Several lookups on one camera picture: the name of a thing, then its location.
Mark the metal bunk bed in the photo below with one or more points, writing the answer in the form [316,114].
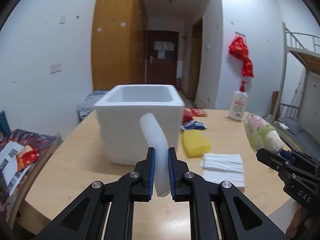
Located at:
[307,60]

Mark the small red snack packet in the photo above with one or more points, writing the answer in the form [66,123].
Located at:
[199,112]

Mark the red orange packet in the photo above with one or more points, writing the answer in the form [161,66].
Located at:
[26,157]

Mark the white wall socket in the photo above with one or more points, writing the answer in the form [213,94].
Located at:
[52,69]

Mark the side table with patterned cloth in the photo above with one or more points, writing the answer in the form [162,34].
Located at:
[42,140]

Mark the white foam box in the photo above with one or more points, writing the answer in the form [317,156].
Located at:
[120,135]

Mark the red plastic bag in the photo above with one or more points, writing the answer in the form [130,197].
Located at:
[248,68]
[238,47]

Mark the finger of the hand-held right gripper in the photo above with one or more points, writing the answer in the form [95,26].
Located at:
[291,158]
[271,161]

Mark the grey folded cloth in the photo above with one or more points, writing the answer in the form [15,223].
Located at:
[292,126]

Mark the white paper notice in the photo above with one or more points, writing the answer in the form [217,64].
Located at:
[160,45]

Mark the red fire extinguisher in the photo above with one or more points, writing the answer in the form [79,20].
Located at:
[179,84]

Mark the white pump lotion bottle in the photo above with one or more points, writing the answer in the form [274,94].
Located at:
[238,105]

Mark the teal canister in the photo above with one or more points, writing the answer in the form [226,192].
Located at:
[5,122]

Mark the blue white snack packet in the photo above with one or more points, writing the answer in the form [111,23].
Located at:
[193,125]

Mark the large red snack packet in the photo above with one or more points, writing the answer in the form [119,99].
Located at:
[187,116]

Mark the printed white papers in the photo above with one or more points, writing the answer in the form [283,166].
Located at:
[8,160]

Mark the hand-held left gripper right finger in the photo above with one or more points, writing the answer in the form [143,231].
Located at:
[171,175]

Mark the wooden wardrobe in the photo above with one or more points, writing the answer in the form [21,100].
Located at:
[115,42]

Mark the black small device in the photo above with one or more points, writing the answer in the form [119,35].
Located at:
[3,187]

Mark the yellow foam net sleeve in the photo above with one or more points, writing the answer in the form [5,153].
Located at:
[195,143]

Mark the green pink tissue pack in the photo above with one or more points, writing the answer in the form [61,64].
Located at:
[257,132]

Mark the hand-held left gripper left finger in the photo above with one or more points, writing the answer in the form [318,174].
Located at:
[150,175]

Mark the dark brown door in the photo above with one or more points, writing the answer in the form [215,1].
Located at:
[162,70]

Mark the white wall switch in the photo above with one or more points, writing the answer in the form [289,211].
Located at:
[62,20]
[59,67]

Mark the person's right hand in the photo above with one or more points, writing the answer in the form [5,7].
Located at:
[298,220]

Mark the brown wooden board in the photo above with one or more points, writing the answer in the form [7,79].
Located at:
[275,105]

